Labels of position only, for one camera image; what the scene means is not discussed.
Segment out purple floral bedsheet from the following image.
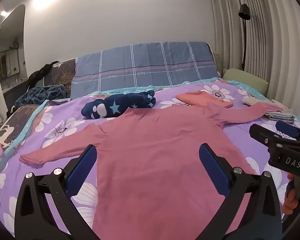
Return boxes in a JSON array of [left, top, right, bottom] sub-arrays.
[[0, 79, 300, 240]]

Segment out green pillow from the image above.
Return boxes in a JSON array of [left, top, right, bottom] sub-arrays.
[[222, 68, 269, 94]]

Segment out person's right hand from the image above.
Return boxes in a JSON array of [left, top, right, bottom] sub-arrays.
[[282, 173, 299, 216]]

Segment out pink long-sleeve shirt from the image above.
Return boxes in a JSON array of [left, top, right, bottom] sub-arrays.
[[19, 102, 283, 240]]

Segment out orange folded garment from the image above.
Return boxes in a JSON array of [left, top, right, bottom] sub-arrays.
[[176, 91, 234, 109]]

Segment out white pleated curtain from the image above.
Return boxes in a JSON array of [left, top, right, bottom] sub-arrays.
[[207, 0, 300, 130]]

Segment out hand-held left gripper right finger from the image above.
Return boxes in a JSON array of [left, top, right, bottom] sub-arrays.
[[193, 143, 283, 240]]

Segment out white fluffy garment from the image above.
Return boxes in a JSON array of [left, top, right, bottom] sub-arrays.
[[241, 95, 264, 105]]

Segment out navy star-print folded garment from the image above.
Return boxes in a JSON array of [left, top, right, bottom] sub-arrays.
[[81, 90, 157, 120]]

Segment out arched wall mirror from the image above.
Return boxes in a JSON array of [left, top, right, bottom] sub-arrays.
[[0, 4, 28, 98]]

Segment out folded grey white clothes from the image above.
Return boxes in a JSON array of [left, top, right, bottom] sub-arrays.
[[264, 99, 296, 125]]

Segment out black clothing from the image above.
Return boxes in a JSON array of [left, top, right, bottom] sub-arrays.
[[27, 61, 59, 87]]

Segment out brown patterned quilt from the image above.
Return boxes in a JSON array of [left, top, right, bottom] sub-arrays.
[[0, 59, 77, 160]]

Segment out blue fluffy blanket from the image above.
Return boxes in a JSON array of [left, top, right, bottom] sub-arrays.
[[15, 84, 67, 107]]

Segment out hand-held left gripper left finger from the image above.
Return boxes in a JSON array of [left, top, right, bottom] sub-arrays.
[[14, 144, 100, 240]]

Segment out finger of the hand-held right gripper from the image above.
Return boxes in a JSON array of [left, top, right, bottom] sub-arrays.
[[249, 124, 300, 153], [275, 121, 300, 142]]

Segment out black floor lamp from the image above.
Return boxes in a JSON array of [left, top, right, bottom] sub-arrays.
[[238, 4, 252, 72]]

